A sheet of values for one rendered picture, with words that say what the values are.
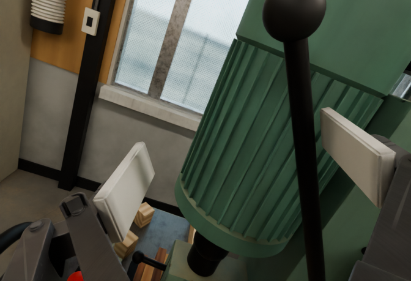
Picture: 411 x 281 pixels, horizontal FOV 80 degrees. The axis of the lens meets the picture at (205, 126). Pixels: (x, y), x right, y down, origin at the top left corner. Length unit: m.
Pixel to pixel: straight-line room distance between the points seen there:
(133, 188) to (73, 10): 1.63
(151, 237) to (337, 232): 0.48
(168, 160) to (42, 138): 0.90
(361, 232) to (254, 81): 0.22
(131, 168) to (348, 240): 0.27
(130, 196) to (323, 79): 0.18
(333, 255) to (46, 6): 1.57
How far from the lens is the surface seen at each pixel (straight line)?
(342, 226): 0.34
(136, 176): 0.17
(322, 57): 0.23
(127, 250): 0.63
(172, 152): 1.81
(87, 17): 1.62
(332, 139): 0.18
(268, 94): 0.24
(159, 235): 0.71
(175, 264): 0.45
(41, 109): 2.01
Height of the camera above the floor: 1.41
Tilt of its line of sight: 21 degrees down
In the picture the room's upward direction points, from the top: 22 degrees clockwise
